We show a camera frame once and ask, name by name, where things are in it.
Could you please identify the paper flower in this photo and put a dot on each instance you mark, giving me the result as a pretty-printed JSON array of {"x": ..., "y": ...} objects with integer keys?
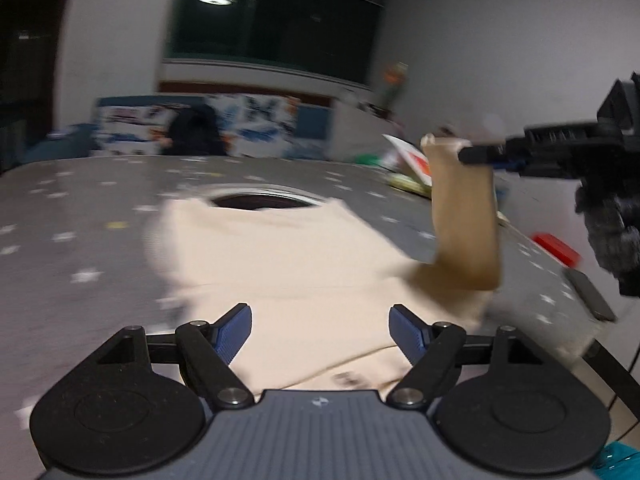
[{"x": 395, "y": 82}]

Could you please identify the grey star tablecloth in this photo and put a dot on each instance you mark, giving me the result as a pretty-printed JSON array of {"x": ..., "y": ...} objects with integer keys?
[{"x": 75, "y": 220}]

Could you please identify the green framed window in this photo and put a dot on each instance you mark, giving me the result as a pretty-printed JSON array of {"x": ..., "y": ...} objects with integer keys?
[{"x": 275, "y": 15}]

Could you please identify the black round induction cooker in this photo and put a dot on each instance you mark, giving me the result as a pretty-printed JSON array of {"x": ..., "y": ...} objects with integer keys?
[{"x": 260, "y": 201}]

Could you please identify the yellow packet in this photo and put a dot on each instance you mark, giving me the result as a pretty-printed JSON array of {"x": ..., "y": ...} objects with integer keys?
[{"x": 410, "y": 185}]

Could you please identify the white plastic bag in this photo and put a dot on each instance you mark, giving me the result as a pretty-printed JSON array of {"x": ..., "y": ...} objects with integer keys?
[{"x": 410, "y": 157}]

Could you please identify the teal object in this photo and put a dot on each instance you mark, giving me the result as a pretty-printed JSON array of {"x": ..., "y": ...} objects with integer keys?
[{"x": 617, "y": 462}]

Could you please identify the red object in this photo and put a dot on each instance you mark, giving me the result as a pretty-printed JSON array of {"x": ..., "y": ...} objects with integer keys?
[{"x": 556, "y": 248}]

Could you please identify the butterfly print sofa cover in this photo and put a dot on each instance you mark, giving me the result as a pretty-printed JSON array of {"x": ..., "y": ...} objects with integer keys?
[{"x": 260, "y": 125}]

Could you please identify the beige garment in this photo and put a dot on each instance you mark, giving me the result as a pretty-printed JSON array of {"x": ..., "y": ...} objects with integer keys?
[{"x": 300, "y": 260}]

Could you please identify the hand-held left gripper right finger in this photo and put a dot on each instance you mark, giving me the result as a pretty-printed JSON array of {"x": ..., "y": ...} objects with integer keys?
[{"x": 407, "y": 332}]

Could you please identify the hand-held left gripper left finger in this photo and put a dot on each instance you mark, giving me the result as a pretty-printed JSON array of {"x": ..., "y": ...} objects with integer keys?
[{"x": 232, "y": 335}]

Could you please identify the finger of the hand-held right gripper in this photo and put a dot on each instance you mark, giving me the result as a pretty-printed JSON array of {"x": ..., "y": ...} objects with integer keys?
[{"x": 485, "y": 153}]

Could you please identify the black backpack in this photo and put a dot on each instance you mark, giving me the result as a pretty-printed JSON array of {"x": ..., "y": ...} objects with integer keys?
[{"x": 197, "y": 132}]

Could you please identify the green object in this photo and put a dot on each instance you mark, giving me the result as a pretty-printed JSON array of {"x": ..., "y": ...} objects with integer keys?
[{"x": 369, "y": 159}]

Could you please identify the blue sofa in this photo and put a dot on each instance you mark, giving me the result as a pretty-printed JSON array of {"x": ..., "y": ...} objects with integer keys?
[{"x": 312, "y": 135}]

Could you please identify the black phone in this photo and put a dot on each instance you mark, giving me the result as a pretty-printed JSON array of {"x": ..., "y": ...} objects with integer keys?
[{"x": 590, "y": 294}]

